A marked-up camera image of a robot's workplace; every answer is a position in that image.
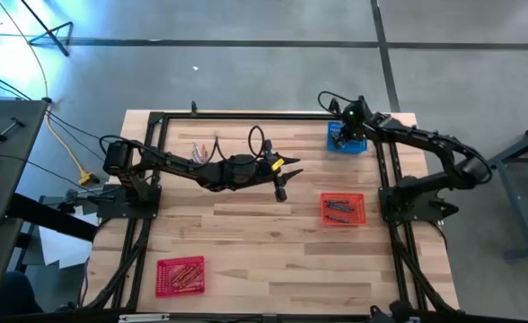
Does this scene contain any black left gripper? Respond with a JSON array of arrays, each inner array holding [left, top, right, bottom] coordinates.
[[252, 139, 304, 203]]

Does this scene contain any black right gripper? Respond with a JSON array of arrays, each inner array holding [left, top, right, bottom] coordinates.
[[331, 95, 378, 151]]

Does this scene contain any blue plastic basket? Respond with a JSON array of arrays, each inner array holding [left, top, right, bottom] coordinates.
[[326, 120, 369, 155]]

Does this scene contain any orange plastic basket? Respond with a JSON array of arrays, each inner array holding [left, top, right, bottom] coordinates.
[[320, 192, 367, 227]]

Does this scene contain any red plastic basket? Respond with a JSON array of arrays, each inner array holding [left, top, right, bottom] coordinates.
[[154, 255, 206, 299]]

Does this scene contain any black side clamp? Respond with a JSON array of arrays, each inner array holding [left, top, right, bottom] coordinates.
[[57, 188, 117, 215]]

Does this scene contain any white paper sheet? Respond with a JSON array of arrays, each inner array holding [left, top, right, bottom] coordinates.
[[37, 205, 100, 270]]

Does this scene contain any black desk beam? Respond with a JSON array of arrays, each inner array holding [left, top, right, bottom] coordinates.
[[5, 191, 100, 243]]

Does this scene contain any black floor stand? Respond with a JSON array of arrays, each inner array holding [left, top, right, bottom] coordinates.
[[19, 0, 75, 57]]

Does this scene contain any person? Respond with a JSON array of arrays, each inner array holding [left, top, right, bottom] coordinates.
[[0, 270, 45, 315]]

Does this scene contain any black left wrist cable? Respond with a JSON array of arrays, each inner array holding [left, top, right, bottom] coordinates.
[[247, 125, 268, 158]]

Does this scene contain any black aluminium table frame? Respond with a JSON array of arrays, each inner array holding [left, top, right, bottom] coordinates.
[[78, 110, 462, 318]]

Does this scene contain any black mount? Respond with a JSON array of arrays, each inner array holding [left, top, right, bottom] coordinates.
[[369, 300, 409, 323]]

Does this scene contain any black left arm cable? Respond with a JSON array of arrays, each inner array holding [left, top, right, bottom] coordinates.
[[98, 134, 136, 152]]

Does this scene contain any yellow cable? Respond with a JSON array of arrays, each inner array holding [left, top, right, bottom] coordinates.
[[0, 0, 101, 186]]

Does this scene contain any black clamp with handle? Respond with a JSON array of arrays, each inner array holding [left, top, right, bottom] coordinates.
[[0, 117, 26, 145]]

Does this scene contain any black floor cable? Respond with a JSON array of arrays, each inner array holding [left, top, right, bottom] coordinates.
[[0, 66, 119, 149]]

